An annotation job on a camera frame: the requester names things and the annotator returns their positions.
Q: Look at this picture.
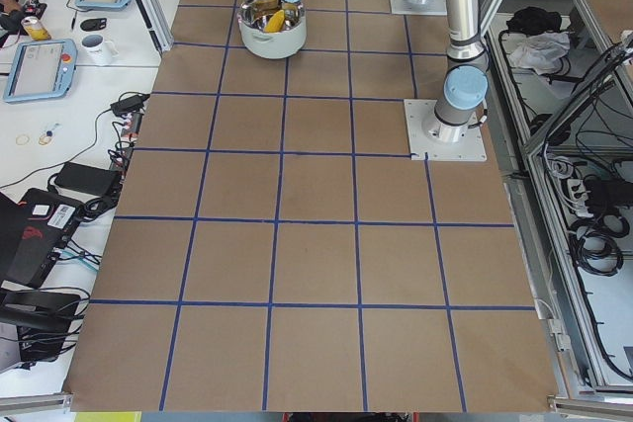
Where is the yellow corn cob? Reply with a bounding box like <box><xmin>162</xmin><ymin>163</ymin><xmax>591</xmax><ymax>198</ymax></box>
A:
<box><xmin>263</xmin><ymin>10</ymin><xmax>286</xmax><ymax>34</ymax></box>

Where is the pale green steel pot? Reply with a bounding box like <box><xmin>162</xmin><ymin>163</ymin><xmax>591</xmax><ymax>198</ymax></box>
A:
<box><xmin>237</xmin><ymin>0</ymin><xmax>307</xmax><ymax>59</ymax></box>

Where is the black computer mouse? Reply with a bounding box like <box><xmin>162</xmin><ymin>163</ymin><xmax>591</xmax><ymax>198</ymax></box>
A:
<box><xmin>80</xmin><ymin>18</ymin><xmax>108</xmax><ymax>32</ymax></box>

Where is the white mug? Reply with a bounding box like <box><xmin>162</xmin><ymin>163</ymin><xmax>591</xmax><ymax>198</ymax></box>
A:
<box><xmin>81</xmin><ymin>34</ymin><xmax>119</xmax><ymax>66</ymax></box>

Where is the black power adapter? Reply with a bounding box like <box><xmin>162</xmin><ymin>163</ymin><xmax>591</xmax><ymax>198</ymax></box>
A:
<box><xmin>110</xmin><ymin>93</ymin><xmax>150</xmax><ymax>117</ymax></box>

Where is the power strip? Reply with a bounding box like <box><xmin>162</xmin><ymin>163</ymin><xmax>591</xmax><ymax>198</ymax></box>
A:
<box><xmin>108</xmin><ymin>112</ymin><xmax>143</xmax><ymax>172</ymax></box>

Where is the yellow can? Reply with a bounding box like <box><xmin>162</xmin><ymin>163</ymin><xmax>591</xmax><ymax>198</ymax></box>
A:
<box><xmin>21</xmin><ymin>16</ymin><xmax>51</xmax><ymax>42</ymax></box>

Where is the blue teach pendant near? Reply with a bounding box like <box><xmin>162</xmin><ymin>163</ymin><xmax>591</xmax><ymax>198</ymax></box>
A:
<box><xmin>3</xmin><ymin>39</ymin><xmax>77</xmax><ymax>103</ymax></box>

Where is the black power brick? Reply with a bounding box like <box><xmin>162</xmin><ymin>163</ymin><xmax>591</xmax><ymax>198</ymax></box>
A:
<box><xmin>53</xmin><ymin>162</ymin><xmax>122</xmax><ymax>197</ymax></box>

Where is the white crumpled cloth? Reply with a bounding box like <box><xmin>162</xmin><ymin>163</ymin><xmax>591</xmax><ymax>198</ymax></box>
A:
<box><xmin>508</xmin><ymin>33</ymin><xmax>571</xmax><ymax>75</ymax></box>

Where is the black laptop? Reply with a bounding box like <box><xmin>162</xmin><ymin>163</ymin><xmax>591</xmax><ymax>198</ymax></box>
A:
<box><xmin>1</xmin><ymin>188</ymin><xmax>83</xmax><ymax>289</ymax></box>

